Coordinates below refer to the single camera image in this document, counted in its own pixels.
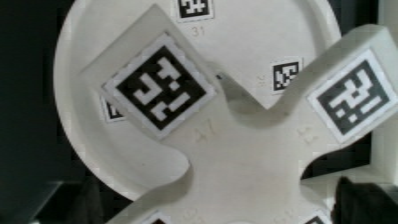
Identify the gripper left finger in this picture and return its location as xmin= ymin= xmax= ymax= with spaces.
xmin=10 ymin=175 xmax=112 ymax=224

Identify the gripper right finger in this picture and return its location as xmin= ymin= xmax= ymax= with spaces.
xmin=330 ymin=177 xmax=398 ymax=224

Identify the white cross table base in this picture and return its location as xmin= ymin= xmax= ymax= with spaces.
xmin=83 ymin=7 xmax=398 ymax=224

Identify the white round table top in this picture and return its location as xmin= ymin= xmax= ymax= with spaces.
xmin=53 ymin=0 xmax=341 ymax=199

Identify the white frame right block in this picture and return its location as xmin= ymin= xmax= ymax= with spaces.
xmin=300 ymin=0 xmax=398 ymax=204

